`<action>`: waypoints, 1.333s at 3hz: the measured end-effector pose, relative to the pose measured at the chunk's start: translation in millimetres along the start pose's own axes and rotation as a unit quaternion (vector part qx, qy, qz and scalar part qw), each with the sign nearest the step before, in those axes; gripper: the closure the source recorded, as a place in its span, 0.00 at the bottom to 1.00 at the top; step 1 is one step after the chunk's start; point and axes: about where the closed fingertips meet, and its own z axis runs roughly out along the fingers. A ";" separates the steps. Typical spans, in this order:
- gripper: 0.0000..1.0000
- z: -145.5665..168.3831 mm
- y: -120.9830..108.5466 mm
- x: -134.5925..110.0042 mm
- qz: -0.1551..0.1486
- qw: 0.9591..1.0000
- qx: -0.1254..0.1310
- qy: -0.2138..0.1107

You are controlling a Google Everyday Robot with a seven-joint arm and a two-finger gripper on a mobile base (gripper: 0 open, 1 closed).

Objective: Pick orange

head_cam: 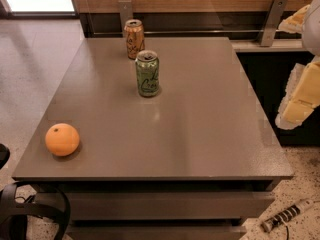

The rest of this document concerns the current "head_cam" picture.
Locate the right metal bracket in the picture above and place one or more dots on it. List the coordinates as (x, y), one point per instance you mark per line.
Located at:
(273, 19)

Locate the metal bracket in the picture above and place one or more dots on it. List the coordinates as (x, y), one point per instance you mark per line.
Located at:
(125, 12)
(273, 19)

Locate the orange soda can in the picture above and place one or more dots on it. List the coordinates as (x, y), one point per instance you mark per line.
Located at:
(134, 32)

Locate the metal rail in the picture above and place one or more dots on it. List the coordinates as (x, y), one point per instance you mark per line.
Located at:
(188, 32)

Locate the green soda can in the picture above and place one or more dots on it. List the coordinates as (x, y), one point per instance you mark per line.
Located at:
(147, 73)

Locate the grey drawer cabinet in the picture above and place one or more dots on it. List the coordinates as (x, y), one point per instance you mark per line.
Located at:
(192, 163)

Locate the white power strip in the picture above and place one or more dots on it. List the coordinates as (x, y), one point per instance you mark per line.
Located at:
(287, 215)

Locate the left metal bracket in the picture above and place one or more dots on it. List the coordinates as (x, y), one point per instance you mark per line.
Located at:
(125, 12)

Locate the black round object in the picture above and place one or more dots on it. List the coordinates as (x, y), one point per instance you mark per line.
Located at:
(4, 155)

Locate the orange fruit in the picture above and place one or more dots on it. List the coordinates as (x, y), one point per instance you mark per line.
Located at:
(62, 139)

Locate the black headset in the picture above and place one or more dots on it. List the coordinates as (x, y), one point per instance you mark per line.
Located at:
(13, 214)

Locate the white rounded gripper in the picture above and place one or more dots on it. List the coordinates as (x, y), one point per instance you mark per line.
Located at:
(313, 27)

